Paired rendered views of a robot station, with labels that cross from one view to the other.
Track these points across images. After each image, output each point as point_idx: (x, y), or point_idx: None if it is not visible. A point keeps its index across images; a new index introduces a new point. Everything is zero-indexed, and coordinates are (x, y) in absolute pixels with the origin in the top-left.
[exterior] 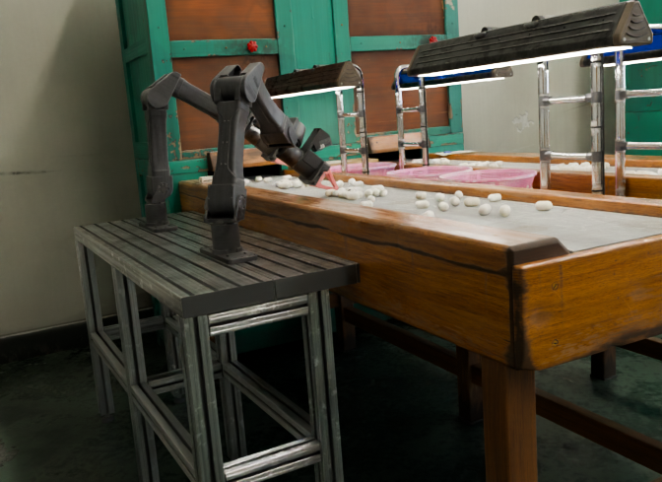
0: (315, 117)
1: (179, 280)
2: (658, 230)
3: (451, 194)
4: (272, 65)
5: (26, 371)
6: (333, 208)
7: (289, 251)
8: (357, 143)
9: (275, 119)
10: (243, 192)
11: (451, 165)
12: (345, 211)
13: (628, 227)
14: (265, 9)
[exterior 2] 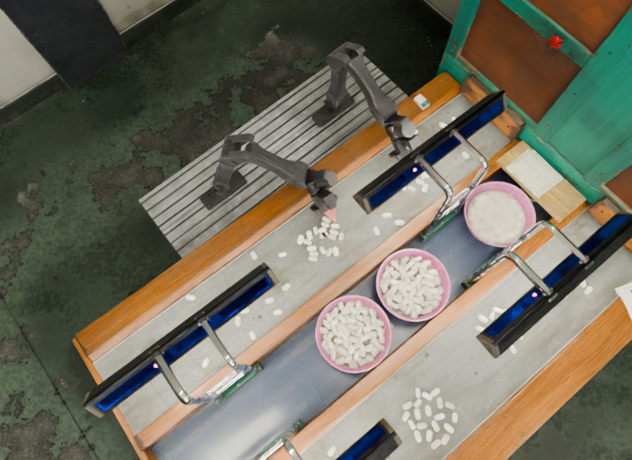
0: (576, 139)
1: (170, 186)
2: (126, 410)
3: (299, 307)
4: (571, 70)
5: (416, 41)
6: (215, 241)
7: (226, 222)
8: (595, 190)
9: (276, 174)
10: (225, 185)
11: (470, 302)
12: (200, 250)
13: (138, 398)
14: (606, 19)
